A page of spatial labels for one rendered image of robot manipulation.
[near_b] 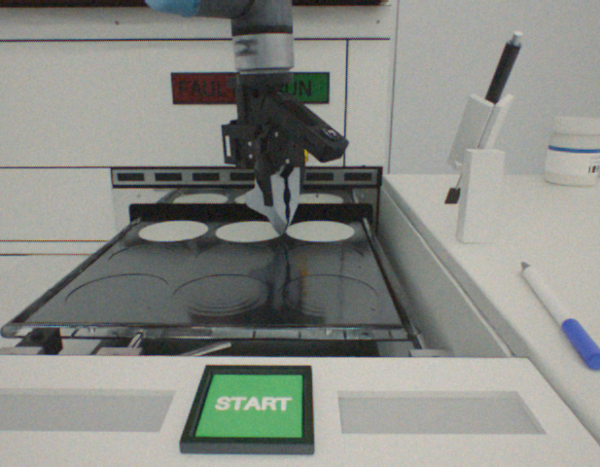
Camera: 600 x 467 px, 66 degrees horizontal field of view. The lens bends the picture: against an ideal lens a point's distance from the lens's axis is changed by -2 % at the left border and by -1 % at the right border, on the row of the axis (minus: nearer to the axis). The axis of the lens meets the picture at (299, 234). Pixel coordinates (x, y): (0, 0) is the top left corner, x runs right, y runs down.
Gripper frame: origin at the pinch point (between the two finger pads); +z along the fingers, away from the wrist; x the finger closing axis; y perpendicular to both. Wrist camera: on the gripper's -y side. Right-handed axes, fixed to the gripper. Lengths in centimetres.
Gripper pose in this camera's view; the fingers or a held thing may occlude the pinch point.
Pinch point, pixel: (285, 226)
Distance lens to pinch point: 63.5
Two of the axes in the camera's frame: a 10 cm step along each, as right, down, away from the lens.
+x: -5.9, 3.0, -7.5
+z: 0.4, 9.4, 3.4
